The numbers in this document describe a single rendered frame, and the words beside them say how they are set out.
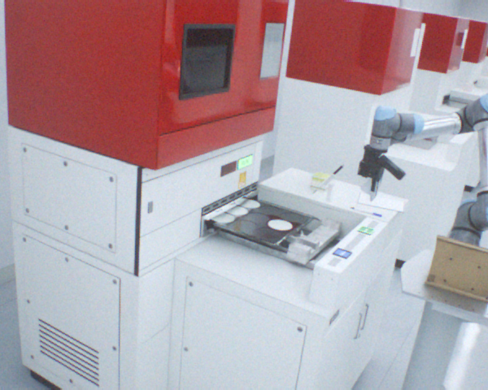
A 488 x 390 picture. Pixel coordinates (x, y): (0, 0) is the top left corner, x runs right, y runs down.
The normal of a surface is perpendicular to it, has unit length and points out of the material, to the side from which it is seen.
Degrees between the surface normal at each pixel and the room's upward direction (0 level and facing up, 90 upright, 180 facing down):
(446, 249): 90
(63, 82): 90
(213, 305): 90
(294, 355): 90
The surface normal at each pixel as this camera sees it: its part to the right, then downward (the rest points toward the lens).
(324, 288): -0.51, 0.26
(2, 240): 0.86, 0.26
